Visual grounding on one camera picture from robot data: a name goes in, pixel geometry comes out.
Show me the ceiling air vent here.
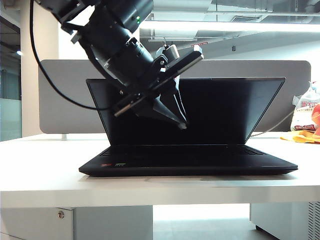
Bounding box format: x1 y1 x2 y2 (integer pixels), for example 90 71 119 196
229 15 263 24

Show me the white drawer cabinet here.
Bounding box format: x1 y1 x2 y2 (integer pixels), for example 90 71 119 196
0 206 154 240

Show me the white printed plastic bag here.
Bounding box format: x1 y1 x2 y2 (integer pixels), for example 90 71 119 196
289 80 320 133

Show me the grey power cable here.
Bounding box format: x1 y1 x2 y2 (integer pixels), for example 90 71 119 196
250 109 296 138

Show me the glass office partition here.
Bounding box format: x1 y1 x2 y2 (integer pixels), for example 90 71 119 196
0 14 22 142

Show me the long ceiling light strip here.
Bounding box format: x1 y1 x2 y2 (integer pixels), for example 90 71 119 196
139 20 320 33

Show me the orange round item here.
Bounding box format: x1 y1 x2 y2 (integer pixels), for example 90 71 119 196
309 103 320 137

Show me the grey fabric desk divider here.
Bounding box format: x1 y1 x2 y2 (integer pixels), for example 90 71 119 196
38 59 312 135

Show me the yellow cloth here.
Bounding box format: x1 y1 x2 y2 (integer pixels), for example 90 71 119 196
279 129 320 145

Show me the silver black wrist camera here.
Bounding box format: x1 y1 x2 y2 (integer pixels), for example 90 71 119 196
156 44 180 66

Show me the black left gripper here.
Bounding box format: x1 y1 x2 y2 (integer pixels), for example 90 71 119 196
111 51 205 130

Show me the white vented cabinet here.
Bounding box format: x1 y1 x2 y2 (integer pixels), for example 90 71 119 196
249 201 320 240

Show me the black laptop with Y logo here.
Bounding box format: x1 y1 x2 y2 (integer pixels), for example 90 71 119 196
78 76 299 177

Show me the hanging ceiling rail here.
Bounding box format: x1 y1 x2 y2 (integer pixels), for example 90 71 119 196
149 36 198 42

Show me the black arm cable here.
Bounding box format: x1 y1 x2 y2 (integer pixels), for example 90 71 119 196
29 0 112 111

